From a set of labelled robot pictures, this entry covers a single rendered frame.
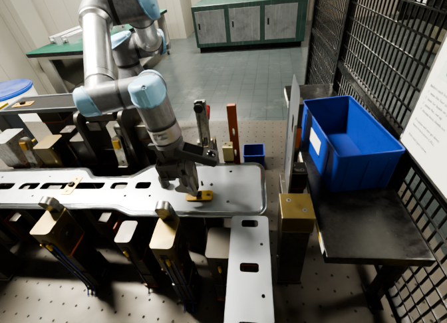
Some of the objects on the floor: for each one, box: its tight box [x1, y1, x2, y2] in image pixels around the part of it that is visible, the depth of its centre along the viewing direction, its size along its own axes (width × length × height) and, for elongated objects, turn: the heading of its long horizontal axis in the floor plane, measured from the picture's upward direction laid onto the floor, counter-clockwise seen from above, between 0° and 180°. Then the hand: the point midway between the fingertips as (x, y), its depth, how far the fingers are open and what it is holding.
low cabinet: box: [191, 0, 309, 53], centre depth 557 cm, size 222×210×87 cm
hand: (197, 191), depth 73 cm, fingers closed, pressing on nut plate
